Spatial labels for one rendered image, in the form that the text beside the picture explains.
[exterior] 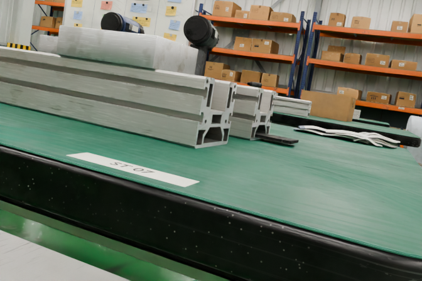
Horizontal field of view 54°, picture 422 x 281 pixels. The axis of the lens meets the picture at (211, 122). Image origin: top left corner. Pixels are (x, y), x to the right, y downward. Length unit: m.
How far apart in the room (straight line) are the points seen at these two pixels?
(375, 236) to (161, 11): 3.81
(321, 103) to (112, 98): 2.15
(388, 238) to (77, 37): 0.45
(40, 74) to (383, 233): 0.50
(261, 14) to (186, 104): 10.27
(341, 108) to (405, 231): 2.30
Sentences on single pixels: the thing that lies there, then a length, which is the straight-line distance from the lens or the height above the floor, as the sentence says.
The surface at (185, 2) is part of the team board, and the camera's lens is 3.91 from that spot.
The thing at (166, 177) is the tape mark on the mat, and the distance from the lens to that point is 0.32.
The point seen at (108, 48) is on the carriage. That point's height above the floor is 0.88.
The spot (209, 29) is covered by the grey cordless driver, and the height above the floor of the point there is 0.97.
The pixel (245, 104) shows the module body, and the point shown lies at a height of 0.84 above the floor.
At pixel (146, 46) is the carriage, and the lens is 0.51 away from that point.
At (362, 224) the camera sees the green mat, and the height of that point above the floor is 0.78.
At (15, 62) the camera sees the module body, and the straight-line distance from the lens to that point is 0.69.
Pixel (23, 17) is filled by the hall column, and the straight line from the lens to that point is 9.27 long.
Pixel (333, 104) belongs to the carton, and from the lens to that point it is 2.60.
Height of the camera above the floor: 0.85
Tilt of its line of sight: 5 degrees down
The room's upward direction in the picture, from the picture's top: 9 degrees clockwise
